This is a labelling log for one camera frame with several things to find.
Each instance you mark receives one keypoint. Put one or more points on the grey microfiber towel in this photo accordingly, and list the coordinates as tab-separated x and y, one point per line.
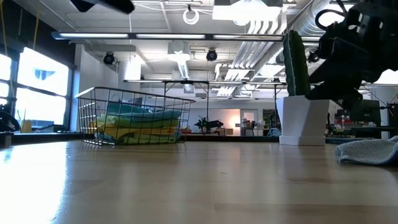
367	152

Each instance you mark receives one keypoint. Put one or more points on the green microfiber towel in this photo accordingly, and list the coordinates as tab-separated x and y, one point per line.
136	123

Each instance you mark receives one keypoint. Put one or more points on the yellow microfiber towel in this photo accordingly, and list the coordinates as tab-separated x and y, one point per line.
124	132

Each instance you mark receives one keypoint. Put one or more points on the black ceiling spotlight cluster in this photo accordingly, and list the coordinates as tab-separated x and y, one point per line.
312	56

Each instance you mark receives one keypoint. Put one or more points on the long ceiling light strip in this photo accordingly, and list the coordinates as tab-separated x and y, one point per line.
311	39
93	35

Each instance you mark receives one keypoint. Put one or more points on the green cactus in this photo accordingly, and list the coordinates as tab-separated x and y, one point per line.
297	68

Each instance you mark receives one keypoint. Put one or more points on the dark computer monitor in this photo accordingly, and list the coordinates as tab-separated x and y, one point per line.
367	112

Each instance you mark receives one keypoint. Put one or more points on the white faceted plant pot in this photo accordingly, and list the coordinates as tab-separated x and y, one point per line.
303	121

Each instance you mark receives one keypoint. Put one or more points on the small black background machine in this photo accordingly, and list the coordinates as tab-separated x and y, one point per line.
208	124

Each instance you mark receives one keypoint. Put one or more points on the yellow bin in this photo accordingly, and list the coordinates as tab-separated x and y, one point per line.
26	126

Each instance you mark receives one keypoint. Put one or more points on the black dome ceiling camera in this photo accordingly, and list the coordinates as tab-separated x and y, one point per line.
109	58
211	55

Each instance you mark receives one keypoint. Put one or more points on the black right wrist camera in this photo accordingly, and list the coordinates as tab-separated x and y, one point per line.
373	18

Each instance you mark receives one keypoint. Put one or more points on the black aluminium table frame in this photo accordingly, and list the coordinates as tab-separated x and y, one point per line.
46	137

